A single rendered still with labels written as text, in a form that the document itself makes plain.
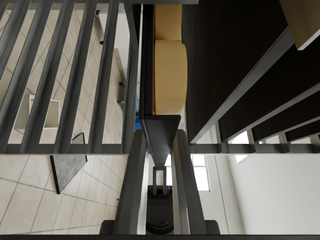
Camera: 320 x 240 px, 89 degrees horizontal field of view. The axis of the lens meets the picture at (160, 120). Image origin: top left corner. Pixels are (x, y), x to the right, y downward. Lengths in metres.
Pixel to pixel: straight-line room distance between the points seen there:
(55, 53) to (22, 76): 0.13
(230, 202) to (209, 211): 0.61
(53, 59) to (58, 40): 0.09
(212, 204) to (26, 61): 4.76
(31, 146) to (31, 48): 0.36
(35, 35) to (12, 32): 0.09
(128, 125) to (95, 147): 0.11
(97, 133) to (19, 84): 0.32
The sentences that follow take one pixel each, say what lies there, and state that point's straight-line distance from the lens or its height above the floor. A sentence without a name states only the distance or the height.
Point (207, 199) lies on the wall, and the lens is 4.94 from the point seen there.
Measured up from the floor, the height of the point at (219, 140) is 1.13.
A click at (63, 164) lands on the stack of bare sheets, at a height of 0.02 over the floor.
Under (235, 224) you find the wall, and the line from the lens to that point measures 5.12.
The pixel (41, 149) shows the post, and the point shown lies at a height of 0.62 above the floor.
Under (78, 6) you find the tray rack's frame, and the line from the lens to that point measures 0.90.
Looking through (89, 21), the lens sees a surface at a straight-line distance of 0.78.
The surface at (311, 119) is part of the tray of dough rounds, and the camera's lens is 0.38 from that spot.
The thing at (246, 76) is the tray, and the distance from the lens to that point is 0.17.
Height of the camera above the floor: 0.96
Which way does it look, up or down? level
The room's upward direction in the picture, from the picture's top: 90 degrees clockwise
